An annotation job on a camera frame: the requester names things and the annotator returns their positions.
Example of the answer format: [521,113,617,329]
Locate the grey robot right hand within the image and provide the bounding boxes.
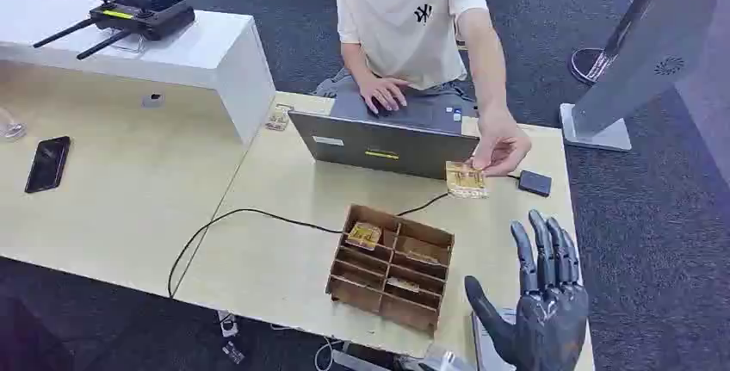
[464,209,591,371]

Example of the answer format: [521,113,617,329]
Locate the person's right hand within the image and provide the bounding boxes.
[357,74,413,116]

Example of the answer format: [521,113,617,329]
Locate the person's left hand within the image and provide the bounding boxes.
[471,109,533,178]

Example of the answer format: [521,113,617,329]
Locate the yellow printed card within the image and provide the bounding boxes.
[444,160,490,201]
[387,276,422,294]
[346,220,384,251]
[405,250,442,266]

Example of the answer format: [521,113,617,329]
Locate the grey laptop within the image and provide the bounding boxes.
[288,90,481,182]

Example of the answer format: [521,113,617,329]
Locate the small black adapter box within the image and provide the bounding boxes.
[517,170,554,199]

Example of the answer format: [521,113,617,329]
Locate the person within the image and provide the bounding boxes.
[312,0,492,99]

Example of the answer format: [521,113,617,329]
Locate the round metal floor base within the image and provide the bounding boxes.
[569,46,616,86]

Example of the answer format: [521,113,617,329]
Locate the wooden compartment box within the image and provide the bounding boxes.
[325,203,456,336]

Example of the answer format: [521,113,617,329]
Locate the white floor display stand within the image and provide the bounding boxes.
[559,0,730,153]

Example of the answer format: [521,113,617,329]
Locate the white desk riser shelf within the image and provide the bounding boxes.
[0,0,277,145]

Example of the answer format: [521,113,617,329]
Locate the black remote controller with antennas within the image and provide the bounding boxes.
[31,0,197,62]

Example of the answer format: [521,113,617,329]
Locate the white power strip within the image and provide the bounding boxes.
[217,310,240,339]

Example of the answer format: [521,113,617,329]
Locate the small plug adapter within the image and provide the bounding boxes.
[221,341,246,366]

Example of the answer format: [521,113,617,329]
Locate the black smartphone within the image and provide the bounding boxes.
[23,135,72,195]

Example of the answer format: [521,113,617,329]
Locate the clear glass object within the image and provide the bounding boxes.
[0,106,28,143]

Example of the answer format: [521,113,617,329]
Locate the black cable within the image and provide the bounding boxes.
[166,191,452,300]

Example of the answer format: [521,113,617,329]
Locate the white cable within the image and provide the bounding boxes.
[312,336,344,371]

